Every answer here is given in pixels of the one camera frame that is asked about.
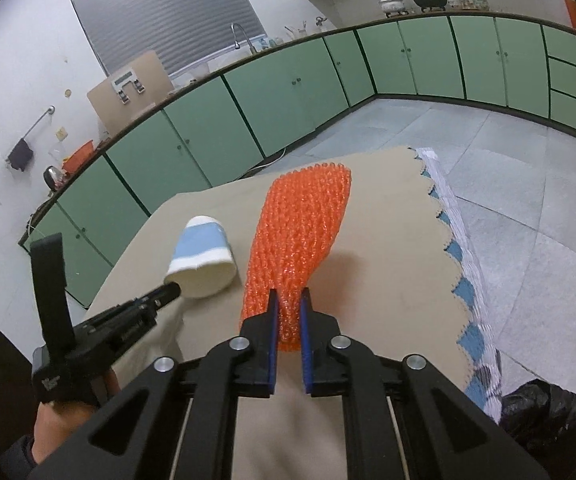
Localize dark hanging cloth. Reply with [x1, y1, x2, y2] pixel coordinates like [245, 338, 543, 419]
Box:
[7, 138, 35, 172]

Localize orange basket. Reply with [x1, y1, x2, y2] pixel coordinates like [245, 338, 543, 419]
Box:
[63, 141, 96, 172]

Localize grey window blind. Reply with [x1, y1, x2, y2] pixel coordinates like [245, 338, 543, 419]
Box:
[71, 0, 267, 76]

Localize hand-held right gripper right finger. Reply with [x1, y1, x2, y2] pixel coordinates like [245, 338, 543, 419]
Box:
[299, 287, 551, 480]

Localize metal faucet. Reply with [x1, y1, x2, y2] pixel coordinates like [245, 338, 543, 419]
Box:
[230, 22, 258, 56]

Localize cardboard panel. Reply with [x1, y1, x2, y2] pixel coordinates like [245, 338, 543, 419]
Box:
[87, 50, 174, 133]

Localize metal towel rail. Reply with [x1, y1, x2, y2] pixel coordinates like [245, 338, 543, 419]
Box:
[20, 106, 55, 143]

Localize blue and white cloth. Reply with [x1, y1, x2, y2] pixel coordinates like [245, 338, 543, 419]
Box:
[414, 147, 504, 423]

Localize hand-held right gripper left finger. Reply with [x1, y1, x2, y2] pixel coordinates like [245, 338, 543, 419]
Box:
[28, 287, 280, 480]

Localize beige tablecloth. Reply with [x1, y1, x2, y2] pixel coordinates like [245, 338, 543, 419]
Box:
[88, 146, 469, 480]

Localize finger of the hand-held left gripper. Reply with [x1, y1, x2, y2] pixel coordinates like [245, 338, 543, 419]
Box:
[75, 281, 182, 341]
[29, 232, 75, 356]

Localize white and blue paper cup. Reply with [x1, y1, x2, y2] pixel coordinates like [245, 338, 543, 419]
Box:
[164, 215, 238, 300]

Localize white cable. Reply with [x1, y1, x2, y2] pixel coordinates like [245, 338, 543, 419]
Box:
[238, 147, 289, 178]

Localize person's left hand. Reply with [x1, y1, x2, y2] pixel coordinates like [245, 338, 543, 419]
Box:
[32, 370, 121, 467]

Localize orange bubble wrap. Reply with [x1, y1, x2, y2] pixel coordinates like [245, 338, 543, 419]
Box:
[239, 162, 353, 353]

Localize green base cabinets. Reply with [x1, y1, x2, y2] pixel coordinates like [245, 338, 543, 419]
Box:
[18, 12, 576, 308]

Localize steel electric kettle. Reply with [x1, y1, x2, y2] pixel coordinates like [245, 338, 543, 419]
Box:
[43, 165, 66, 192]

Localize black trash bag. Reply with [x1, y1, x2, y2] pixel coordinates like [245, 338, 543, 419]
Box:
[498, 379, 576, 466]

